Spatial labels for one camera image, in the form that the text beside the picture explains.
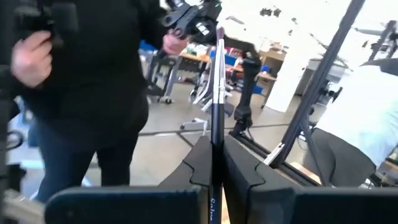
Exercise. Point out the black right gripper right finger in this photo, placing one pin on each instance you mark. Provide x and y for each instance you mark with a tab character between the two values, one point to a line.
239	171

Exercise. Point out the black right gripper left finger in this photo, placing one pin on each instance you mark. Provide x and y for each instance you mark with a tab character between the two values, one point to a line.
199	168

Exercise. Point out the thin black paint brush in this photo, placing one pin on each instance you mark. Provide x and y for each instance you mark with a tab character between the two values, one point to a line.
217	124

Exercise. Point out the grey office chair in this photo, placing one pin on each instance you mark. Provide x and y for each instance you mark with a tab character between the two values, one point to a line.
194	124

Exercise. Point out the wooden desk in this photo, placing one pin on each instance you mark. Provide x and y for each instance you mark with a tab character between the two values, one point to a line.
196	57

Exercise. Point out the person's hand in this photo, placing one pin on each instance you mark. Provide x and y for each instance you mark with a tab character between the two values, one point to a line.
174	45
31	62

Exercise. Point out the person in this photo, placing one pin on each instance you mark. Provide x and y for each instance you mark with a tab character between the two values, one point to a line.
357	109
93	62

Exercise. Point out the silver metal bracket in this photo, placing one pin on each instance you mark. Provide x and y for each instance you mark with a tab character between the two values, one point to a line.
273	154

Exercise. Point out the black aluminium frame post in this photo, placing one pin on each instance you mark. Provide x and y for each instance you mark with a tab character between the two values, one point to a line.
320	74

